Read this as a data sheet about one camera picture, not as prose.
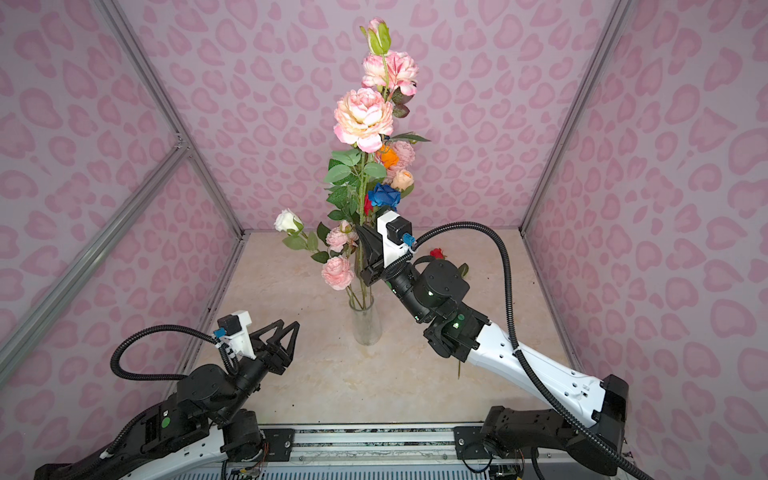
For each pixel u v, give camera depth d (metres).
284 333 0.59
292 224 0.65
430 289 0.41
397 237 0.42
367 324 0.84
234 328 0.54
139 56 0.75
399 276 0.48
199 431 0.49
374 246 0.50
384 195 0.62
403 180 0.72
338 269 0.66
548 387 0.39
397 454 0.72
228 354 0.52
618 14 0.69
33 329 0.53
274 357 0.56
